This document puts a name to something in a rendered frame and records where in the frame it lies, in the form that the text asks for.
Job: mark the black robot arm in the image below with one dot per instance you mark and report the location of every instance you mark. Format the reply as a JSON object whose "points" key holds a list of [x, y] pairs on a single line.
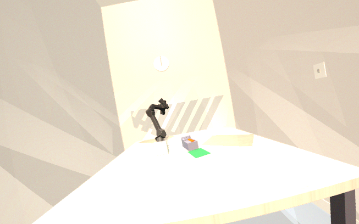
{"points": [[161, 134]]}

